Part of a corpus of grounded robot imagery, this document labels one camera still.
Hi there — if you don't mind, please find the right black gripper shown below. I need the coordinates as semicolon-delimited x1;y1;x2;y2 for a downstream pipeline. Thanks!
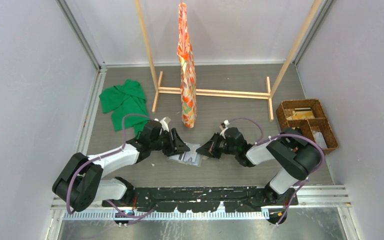
196;132;238;159

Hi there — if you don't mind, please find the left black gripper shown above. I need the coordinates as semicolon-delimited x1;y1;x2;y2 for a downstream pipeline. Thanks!
150;128;190;157

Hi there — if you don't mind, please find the grey card holder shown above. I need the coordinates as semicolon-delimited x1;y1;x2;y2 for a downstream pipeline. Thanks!
167;142;208;168

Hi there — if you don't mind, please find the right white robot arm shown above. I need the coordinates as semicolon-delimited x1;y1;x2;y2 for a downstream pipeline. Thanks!
196;127;325;205

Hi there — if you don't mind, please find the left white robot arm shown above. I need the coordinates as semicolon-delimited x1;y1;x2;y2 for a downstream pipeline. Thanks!
51;118;190;213

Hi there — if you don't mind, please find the gold card in basket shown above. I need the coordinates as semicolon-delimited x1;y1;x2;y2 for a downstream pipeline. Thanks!
286;107;315;121

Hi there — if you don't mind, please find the orange patterned hanging cloth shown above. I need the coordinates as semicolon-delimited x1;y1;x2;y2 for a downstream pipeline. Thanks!
176;1;197;128

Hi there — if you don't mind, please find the wooden hanging rack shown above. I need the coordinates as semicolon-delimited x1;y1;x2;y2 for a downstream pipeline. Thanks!
134;0;322;122

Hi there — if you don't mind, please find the green cloth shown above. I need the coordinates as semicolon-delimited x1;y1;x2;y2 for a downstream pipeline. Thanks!
99;79;149;136

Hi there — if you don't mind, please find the brown wicker basket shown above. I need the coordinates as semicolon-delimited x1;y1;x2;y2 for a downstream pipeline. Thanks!
275;99;339;155

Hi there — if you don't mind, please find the white paper in basket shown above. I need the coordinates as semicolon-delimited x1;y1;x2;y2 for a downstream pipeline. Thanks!
312;130;328;149

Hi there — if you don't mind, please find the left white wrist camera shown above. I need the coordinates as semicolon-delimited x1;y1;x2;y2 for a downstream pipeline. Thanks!
159;116;171;132

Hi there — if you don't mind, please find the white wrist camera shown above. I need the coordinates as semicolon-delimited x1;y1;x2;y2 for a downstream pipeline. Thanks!
159;116;171;132
220;120;230;138

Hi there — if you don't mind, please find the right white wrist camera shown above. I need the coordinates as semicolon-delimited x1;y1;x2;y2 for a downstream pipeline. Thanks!
220;120;230;138

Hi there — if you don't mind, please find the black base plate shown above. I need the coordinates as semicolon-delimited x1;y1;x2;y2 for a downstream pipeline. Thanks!
111;186;298;213

